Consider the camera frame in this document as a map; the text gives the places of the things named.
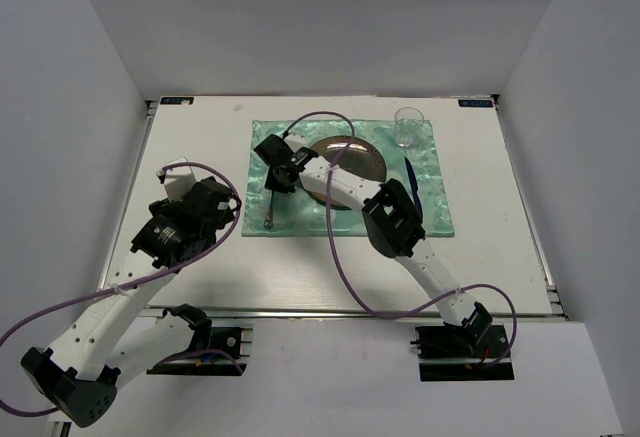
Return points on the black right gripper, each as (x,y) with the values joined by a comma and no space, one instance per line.
(286,189)

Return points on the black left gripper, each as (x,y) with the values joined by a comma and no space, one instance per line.
(167,208)

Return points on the copper fork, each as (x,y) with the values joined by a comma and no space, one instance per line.
(268,222)

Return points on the green satin placemat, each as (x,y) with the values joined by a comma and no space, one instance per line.
(301,214)

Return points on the brown speckled ceramic plate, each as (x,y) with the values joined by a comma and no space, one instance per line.
(361,159)

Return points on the blue handled knife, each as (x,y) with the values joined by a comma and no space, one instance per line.
(413,183)

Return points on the clear drinking glass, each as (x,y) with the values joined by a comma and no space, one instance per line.
(407,127)

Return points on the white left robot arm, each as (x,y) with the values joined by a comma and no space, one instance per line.
(82,371)

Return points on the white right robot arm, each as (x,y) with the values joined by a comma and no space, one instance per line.
(392,221)

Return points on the left blue table sticker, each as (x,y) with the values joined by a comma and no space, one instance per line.
(176,100)

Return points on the blue table sticker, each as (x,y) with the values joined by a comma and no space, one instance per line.
(475,103)
(176,100)

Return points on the right blue table sticker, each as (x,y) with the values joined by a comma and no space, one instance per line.
(475,103)

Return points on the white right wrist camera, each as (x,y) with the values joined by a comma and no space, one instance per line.
(294,141)

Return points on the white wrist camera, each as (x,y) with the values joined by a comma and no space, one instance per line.
(294,141)
(177,182)

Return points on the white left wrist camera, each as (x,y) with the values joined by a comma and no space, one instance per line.
(177,182)

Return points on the aluminium table edge rail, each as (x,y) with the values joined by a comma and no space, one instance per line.
(239,313)

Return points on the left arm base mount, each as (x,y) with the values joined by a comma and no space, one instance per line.
(227,356)

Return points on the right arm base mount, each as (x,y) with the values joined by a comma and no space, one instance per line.
(445,357)

